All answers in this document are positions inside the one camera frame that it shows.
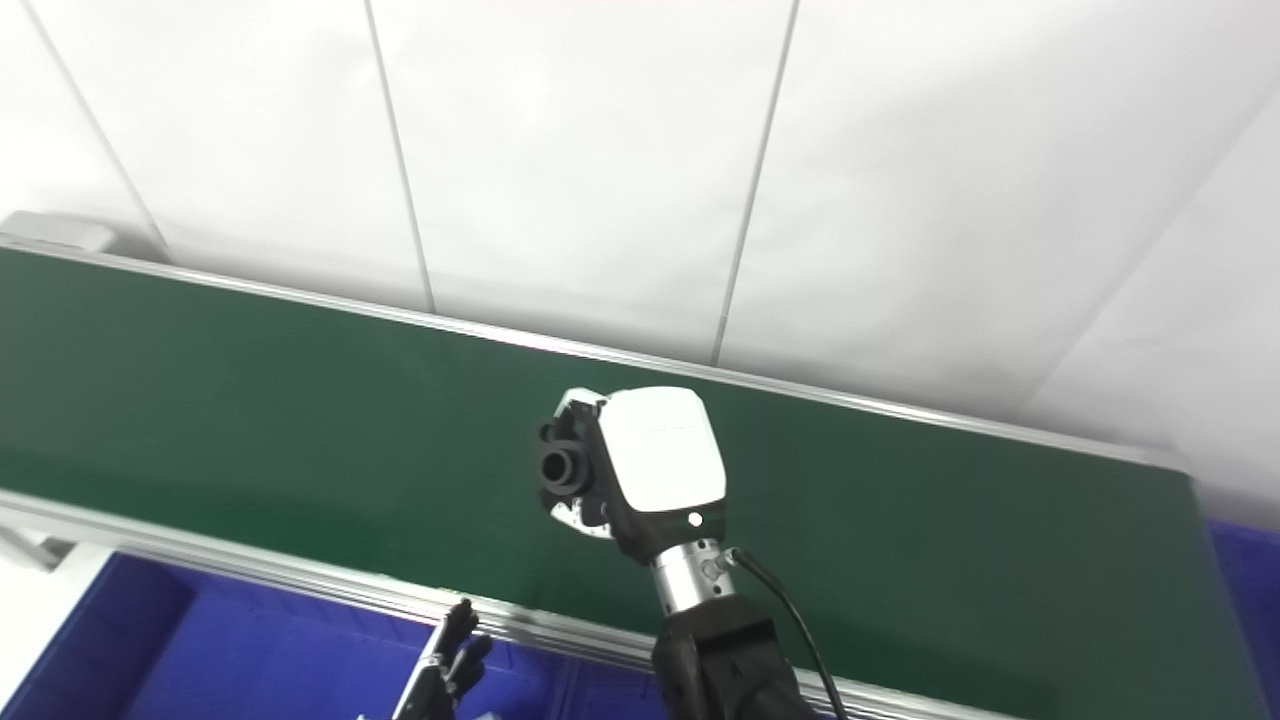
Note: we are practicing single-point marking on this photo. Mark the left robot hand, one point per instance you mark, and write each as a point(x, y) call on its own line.
point(445, 670)

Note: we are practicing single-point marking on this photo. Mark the blue bin with white parts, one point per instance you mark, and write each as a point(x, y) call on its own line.
point(200, 660)

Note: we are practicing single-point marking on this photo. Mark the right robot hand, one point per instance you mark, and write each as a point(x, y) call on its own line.
point(660, 460)

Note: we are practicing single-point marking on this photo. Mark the black flange part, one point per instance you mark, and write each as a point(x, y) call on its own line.
point(565, 465)

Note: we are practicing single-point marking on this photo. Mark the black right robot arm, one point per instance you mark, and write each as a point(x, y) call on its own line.
point(720, 670)

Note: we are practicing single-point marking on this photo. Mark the green conveyor belt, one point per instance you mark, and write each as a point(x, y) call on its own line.
point(300, 420)
point(250, 568)

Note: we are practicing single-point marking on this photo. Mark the empty blue bin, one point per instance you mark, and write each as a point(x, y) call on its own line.
point(1250, 620)

